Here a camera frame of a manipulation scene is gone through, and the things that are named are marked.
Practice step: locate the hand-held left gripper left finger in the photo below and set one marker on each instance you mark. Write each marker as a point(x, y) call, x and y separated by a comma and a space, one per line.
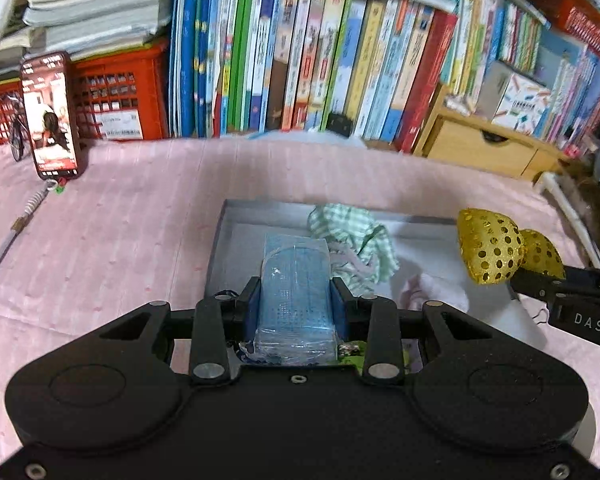
point(250, 310)

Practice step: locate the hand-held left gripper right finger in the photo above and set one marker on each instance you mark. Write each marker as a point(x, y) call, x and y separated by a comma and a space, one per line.
point(341, 310)

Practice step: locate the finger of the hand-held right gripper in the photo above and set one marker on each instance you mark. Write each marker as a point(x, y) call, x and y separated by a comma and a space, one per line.
point(535, 282)

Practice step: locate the blue face mask packet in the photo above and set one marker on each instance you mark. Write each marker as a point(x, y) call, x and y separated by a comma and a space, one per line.
point(295, 285)

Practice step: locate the gold sequin bow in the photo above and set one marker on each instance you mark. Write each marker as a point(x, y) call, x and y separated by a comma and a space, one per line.
point(490, 245)

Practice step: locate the green patterned fabric bundle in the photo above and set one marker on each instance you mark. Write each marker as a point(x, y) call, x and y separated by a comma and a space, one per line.
point(360, 230)

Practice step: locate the grey cardboard box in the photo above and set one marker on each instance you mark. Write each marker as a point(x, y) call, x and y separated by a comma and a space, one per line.
point(430, 250)

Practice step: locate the white plastic tube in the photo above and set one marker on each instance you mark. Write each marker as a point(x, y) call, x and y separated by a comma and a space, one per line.
point(555, 187)

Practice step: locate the wooden drawer unit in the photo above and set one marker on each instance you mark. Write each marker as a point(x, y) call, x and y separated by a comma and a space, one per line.
point(480, 145)

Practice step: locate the pink striped tablecloth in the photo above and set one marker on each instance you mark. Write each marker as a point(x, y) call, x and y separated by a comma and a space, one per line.
point(130, 210)

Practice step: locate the white box with colourful print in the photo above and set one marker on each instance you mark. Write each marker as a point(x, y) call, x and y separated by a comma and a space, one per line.
point(520, 100)

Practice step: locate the small black device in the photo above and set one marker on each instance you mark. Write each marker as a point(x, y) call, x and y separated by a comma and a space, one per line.
point(338, 124)

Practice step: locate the row of upright books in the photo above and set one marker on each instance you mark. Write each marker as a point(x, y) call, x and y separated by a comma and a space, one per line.
point(280, 60)

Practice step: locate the red plastic crate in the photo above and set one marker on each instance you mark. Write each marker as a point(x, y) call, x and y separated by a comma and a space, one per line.
point(120, 85)

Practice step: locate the red plastic basket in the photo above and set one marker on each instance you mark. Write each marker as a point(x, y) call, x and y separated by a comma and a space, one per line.
point(585, 20)

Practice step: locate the smartphone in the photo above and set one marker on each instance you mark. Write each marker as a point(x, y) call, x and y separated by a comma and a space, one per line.
point(50, 115)

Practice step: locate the small toy bicycle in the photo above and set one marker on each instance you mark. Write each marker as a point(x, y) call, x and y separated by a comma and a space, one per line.
point(17, 125)

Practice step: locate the stack of lying books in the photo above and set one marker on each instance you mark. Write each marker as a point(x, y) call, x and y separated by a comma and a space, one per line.
point(95, 10)

